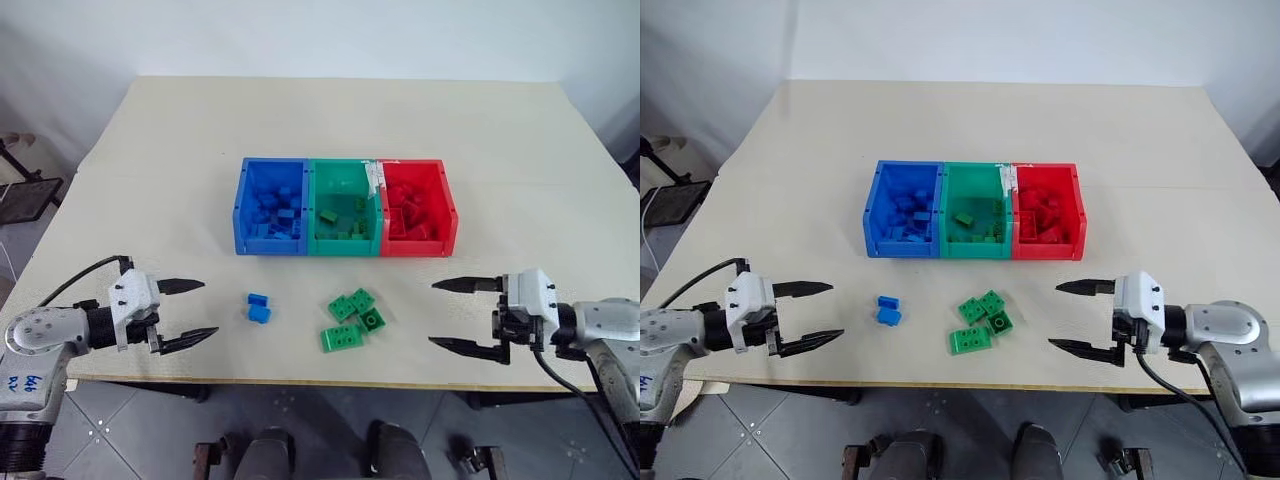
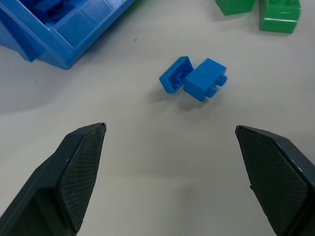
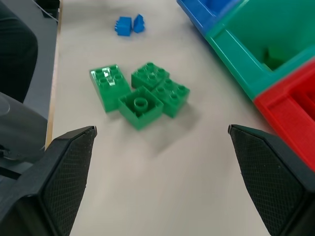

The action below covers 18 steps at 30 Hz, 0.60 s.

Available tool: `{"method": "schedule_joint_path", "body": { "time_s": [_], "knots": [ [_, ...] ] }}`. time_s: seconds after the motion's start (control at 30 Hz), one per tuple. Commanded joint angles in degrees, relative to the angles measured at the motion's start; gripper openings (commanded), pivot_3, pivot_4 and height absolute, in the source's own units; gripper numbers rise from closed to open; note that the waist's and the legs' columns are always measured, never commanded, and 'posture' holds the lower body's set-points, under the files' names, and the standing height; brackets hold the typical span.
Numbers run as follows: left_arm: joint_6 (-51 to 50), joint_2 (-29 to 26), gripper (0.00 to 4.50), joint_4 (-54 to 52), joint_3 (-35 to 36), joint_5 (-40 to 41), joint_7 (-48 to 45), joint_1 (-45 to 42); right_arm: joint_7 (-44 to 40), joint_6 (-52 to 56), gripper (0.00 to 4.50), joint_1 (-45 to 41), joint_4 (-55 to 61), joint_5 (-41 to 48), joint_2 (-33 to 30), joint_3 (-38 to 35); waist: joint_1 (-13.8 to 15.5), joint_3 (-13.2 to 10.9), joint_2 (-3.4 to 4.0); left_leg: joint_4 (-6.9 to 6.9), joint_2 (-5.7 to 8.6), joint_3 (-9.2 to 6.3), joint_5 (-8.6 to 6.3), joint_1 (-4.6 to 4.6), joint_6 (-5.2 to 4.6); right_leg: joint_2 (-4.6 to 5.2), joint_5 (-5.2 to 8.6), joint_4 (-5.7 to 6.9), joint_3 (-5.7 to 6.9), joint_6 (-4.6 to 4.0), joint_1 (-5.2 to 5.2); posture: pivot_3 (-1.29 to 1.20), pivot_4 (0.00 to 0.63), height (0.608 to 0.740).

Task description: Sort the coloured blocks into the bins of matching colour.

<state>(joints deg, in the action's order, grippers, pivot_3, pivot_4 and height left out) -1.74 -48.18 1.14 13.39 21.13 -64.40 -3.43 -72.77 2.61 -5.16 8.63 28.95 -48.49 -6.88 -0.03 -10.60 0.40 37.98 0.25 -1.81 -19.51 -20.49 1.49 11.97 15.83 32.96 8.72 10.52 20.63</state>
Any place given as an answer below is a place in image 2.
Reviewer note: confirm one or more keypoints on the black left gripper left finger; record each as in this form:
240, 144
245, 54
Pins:
61, 182

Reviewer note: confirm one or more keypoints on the blue building brick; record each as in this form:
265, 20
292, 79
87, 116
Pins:
175, 75
203, 78

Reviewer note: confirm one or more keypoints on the green building brick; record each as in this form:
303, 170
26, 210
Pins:
279, 18

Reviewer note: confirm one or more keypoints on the green brick left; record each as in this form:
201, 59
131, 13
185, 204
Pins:
233, 6

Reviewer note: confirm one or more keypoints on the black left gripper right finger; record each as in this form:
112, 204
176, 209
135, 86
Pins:
275, 177

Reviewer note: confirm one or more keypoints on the blue plastic bin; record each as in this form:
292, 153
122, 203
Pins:
54, 32

